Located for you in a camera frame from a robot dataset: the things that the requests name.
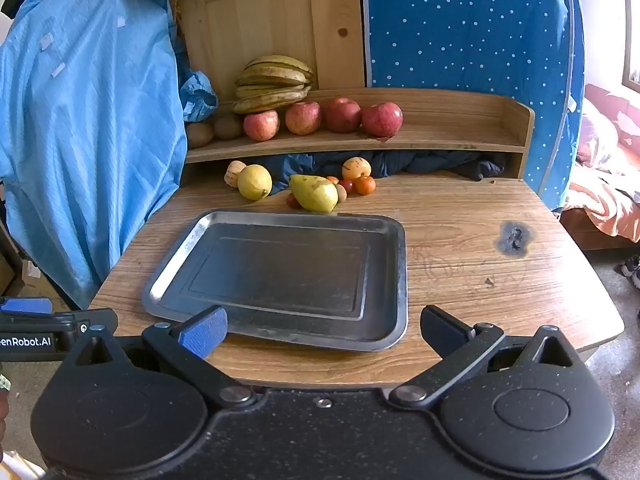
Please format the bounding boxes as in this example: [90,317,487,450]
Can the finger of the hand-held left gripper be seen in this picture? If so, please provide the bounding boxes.
[0,297,76,332]

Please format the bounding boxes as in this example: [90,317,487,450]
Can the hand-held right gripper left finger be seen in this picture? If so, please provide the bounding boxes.
[52,304,258,408]

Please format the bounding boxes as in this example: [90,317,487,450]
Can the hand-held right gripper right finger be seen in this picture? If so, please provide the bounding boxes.
[387,304,589,408]

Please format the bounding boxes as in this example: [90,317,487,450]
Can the metal tray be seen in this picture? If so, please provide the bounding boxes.
[142,209,408,353]

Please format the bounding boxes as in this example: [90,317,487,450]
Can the yellow lemon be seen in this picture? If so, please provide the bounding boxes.
[237,164,273,202]

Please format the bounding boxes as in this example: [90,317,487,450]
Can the striped yellow pepino melon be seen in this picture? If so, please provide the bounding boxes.
[225,160,248,189]
[342,157,372,181]

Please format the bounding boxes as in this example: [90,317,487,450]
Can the yellow-green pear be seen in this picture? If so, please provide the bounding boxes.
[289,174,339,212]

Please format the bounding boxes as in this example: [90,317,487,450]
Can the light blue cloth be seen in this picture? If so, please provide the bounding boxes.
[0,0,189,311]

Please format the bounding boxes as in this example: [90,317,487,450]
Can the large brown kiwi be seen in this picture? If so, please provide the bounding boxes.
[186,122,215,150]

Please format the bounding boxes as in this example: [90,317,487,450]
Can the dark shoe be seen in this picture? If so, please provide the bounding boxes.
[620,255,640,289]

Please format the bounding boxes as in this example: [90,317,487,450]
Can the curved wooden shelf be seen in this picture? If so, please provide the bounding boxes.
[184,87,536,181]

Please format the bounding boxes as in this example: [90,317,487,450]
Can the brown potatoes on shelf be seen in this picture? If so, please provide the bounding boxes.
[213,114,245,141]

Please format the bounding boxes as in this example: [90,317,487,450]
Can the dark red apple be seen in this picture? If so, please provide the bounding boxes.
[322,98,362,134]
[361,102,404,138]

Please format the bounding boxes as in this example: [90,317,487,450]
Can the pale pink striped apple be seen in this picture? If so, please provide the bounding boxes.
[243,110,280,142]

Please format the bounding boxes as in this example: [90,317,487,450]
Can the pink blanket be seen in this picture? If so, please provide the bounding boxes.
[567,84,640,243]

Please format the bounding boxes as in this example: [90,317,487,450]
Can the pink red apple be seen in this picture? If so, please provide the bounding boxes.
[285,101,322,136]

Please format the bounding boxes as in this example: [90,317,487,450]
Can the blue plastic bag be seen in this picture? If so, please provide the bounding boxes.
[179,71,219,123]

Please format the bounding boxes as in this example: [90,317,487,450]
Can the banana bunch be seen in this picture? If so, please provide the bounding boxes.
[232,55,316,115]

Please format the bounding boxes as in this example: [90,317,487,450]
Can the blue white-dotted fabric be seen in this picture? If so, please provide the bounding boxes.
[359,0,586,212]

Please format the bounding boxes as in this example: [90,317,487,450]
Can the pine wood panel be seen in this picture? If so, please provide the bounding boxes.
[175,0,366,95]

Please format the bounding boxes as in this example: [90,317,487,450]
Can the wooden bed frame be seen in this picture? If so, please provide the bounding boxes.
[560,207,640,252]

